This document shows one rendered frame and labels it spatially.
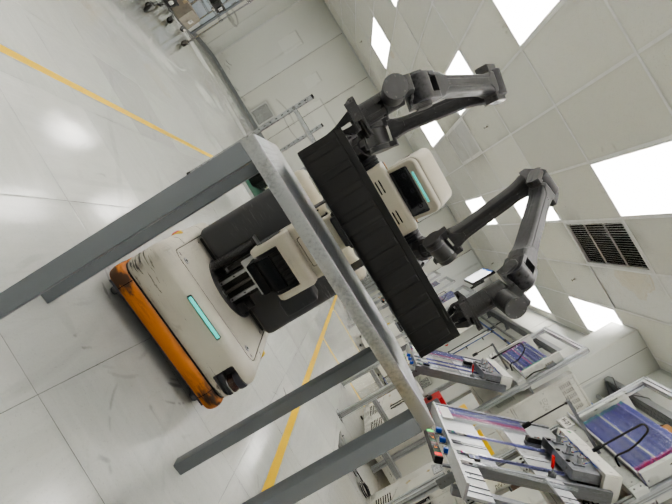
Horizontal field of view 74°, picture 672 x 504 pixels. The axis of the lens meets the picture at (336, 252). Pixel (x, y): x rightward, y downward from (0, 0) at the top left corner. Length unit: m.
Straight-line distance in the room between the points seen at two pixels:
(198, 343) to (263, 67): 10.40
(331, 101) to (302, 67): 1.07
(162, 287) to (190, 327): 0.17
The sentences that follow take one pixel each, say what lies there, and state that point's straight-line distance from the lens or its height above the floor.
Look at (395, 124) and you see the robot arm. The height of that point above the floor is 1.15.
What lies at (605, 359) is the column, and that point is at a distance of 6.07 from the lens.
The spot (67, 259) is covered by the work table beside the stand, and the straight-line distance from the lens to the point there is 1.00.
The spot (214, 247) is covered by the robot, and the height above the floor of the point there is 0.32.
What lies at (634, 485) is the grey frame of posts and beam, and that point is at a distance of 2.63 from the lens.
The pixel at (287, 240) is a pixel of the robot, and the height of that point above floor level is 0.64.
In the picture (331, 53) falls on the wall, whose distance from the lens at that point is 11.66.
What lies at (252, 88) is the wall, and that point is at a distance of 11.66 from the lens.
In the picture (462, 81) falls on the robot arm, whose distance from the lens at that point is 1.27.
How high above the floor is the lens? 0.87
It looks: 4 degrees down
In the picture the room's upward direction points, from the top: 59 degrees clockwise
